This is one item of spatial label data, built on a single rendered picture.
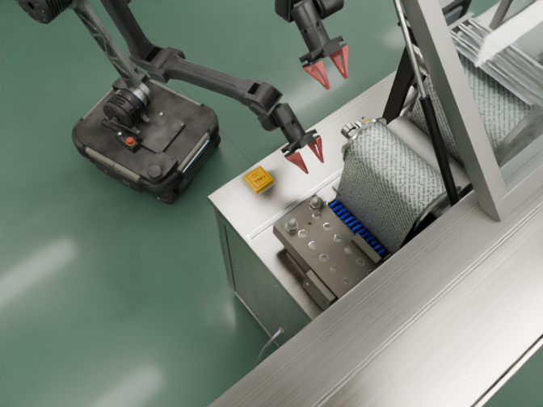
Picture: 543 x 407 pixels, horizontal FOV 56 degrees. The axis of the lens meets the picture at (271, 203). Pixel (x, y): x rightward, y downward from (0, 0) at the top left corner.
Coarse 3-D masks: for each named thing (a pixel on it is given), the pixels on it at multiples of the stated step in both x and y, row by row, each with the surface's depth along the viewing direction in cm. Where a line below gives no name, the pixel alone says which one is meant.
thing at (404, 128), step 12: (396, 120) 134; (408, 120) 135; (396, 132) 133; (408, 132) 132; (420, 132) 133; (408, 144) 131; (420, 144) 131; (420, 156) 130; (432, 156) 129; (456, 168) 127; (456, 180) 126; (468, 180) 126
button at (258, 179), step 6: (258, 168) 163; (246, 174) 162; (252, 174) 162; (258, 174) 162; (264, 174) 162; (246, 180) 161; (252, 180) 161; (258, 180) 161; (264, 180) 161; (270, 180) 161; (252, 186) 160; (258, 186) 160; (264, 186) 160; (258, 192) 161
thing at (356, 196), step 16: (352, 176) 131; (352, 192) 136; (368, 192) 129; (352, 208) 142; (368, 208) 134; (384, 208) 127; (368, 224) 139; (384, 224) 132; (400, 224) 125; (384, 240) 137; (400, 240) 130
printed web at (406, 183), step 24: (432, 96) 126; (360, 144) 123; (384, 144) 121; (456, 144) 129; (360, 168) 125; (384, 168) 120; (408, 168) 118; (432, 168) 120; (384, 192) 123; (408, 192) 117; (432, 192) 115; (408, 216) 120
